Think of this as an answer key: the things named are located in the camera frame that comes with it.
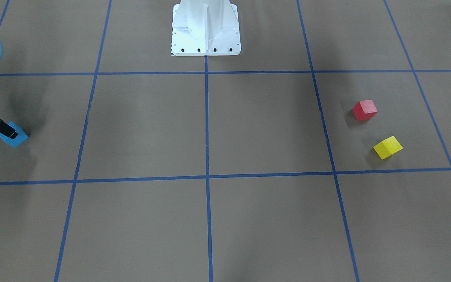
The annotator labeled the blue cube block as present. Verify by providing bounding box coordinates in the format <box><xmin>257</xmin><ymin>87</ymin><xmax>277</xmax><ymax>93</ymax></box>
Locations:
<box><xmin>0</xmin><ymin>121</ymin><xmax>29</xmax><ymax>148</ymax></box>

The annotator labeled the red cube block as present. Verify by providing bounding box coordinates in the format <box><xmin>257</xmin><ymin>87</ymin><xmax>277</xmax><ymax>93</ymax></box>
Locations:
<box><xmin>352</xmin><ymin>99</ymin><xmax>378</xmax><ymax>121</ymax></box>

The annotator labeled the yellow cube block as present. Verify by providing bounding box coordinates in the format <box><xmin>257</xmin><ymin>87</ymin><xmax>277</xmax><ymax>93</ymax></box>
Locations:
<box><xmin>373</xmin><ymin>136</ymin><xmax>403</xmax><ymax>159</ymax></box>

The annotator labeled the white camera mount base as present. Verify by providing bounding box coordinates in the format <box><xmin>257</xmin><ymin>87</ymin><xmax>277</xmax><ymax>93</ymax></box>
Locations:
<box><xmin>171</xmin><ymin>0</ymin><xmax>242</xmax><ymax>56</ymax></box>

